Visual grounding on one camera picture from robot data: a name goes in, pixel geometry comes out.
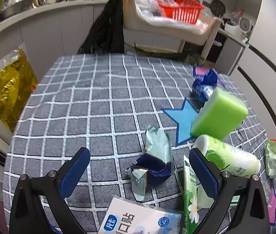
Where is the white rice cooker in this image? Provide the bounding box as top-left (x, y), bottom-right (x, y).
top-left (225, 17), bottom-right (252, 41)

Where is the red plastic basket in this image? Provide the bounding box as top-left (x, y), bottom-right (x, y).
top-left (155, 0), bottom-right (205, 24)

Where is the white refrigerator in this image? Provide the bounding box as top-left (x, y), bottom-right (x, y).
top-left (231, 0), bottom-right (276, 139)

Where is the built-in black oven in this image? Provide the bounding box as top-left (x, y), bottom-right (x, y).
top-left (206, 32), bottom-right (227, 63)

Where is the dark blue crumpled wrapper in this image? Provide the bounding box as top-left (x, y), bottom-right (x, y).
top-left (126, 126), bottom-right (175, 202)

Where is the green white lotion bottle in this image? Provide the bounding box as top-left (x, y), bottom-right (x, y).
top-left (192, 135), bottom-right (261, 178)

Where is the black jacket on cart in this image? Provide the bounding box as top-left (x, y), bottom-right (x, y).
top-left (77, 0), bottom-right (125, 54)

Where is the green hand cream tube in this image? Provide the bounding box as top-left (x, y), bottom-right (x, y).
top-left (183, 155), bottom-right (199, 234)

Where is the gold foil bag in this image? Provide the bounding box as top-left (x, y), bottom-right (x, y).
top-left (0, 47), bottom-right (38, 132)

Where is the green plastic bag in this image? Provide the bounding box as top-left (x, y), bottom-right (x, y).
top-left (265, 140), bottom-right (276, 178)

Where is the green sponge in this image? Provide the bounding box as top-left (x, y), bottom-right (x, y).
top-left (191, 87), bottom-right (248, 140)

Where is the white bandage box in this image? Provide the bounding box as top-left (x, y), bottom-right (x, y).
top-left (98, 196), bottom-right (182, 234)

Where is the grey checked tablecloth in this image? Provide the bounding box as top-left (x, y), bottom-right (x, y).
top-left (2, 53), bottom-right (276, 234)

